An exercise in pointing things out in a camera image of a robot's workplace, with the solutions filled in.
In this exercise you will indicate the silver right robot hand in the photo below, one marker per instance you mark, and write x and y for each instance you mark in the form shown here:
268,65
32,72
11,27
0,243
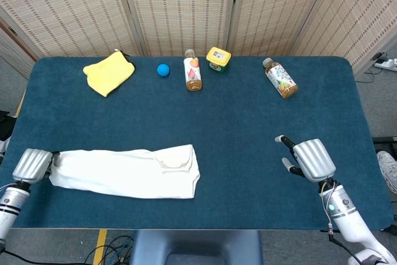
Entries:
314,159

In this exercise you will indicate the white power strip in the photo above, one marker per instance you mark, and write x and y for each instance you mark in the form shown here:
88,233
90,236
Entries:
387,64

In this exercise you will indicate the yellow cloth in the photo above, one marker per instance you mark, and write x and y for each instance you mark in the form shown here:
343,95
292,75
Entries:
108,74

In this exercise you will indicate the green tub with yellow lid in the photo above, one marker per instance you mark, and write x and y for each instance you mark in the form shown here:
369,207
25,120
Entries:
218,58

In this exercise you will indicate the white T-shirt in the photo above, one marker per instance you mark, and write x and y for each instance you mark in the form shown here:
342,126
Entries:
124,172

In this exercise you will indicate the woven folding screen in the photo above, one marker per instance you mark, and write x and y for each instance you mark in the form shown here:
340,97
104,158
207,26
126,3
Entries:
186,7

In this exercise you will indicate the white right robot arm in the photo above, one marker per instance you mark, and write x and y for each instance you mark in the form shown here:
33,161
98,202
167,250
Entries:
350,221

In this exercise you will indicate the blue ball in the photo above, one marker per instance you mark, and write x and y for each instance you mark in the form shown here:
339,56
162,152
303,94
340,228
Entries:
163,70

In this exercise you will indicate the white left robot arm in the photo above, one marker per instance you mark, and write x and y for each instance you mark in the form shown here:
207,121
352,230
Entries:
9,206

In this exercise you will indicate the white sneaker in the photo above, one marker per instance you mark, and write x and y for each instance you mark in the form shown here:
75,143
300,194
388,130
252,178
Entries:
387,165

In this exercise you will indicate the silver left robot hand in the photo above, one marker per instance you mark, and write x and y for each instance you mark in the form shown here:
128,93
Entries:
31,165

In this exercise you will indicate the tea bottle with peach label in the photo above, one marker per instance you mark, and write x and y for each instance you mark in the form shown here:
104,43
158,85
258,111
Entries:
193,72

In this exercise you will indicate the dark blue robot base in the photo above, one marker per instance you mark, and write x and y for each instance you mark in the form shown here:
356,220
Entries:
149,246

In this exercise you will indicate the tea bottle with green-fruit label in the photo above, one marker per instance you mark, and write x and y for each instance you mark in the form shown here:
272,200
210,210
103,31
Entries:
280,79

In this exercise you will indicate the blue-green table cover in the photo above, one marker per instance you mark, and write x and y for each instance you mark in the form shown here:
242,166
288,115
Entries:
217,113

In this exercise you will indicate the black power adapter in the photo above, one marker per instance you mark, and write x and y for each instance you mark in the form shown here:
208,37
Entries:
381,56

